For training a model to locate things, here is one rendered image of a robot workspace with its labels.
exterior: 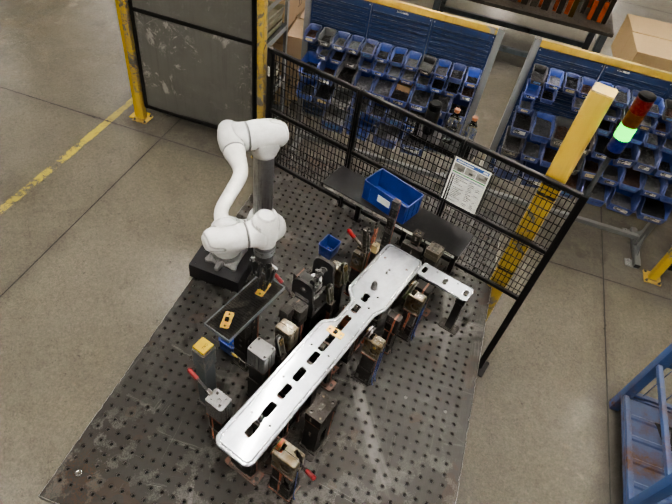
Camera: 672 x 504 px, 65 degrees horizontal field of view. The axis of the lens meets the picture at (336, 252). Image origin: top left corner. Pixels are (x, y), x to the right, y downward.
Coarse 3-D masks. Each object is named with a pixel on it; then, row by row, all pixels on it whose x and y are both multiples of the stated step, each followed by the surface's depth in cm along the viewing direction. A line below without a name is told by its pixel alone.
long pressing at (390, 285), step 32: (384, 256) 280; (352, 288) 263; (384, 288) 265; (352, 320) 250; (320, 352) 236; (288, 384) 224; (256, 416) 212; (288, 416) 214; (224, 448) 202; (256, 448) 204
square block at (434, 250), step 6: (432, 246) 281; (438, 246) 282; (426, 252) 281; (432, 252) 279; (438, 252) 279; (426, 258) 284; (432, 258) 281; (438, 258) 281; (432, 264) 284; (426, 270) 289
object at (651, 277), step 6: (666, 258) 418; (660, 264) 425; (666, 264) 422; (654, 270) 432; (660, 270) 428; (648, 276) 438; (654, 276) 433; (648, 282) 435; (654, 282) 435; (660, 282) 433
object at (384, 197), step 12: (372, 180) 304; (384, 180) 308; (396, 180) 302; (372, 192) 297; (384, 192) 290; (396, 192) 307; (408, 192) 300; (420, 192) 294; (372, 204) 302; (384, 204) 295; (408, 204) 305; (420, 204) 298; (408, 216) 294
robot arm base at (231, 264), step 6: (240, 252) 290; (210, 258) 288; (216, 258) 286; (234, 258) 287; (240, 258) 292; (216, 264) 285; (222, 264) 287; (228, 264) 287; (234, 264) 288; (216, 270) 285; (234, 270) 287
